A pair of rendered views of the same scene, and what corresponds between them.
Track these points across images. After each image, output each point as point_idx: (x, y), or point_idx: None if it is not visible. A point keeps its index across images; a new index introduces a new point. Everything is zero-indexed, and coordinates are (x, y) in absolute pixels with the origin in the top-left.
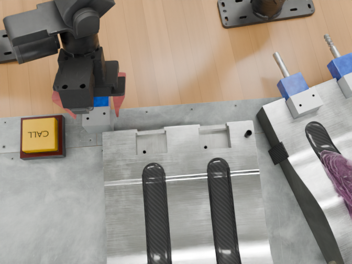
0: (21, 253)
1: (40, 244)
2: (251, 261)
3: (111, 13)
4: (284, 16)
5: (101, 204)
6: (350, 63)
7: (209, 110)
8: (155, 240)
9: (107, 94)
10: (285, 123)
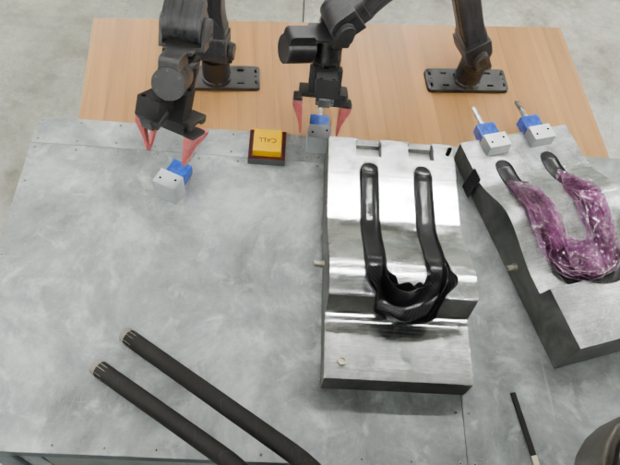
0: (241, 232)
1: (257, 227)
2: (447, 239)
3: None
4: (482, 89)
5: (314, 205)
6: (535, 121)
7: None
8: (367, 218)
9: (338, 105)
10: (478, 158)
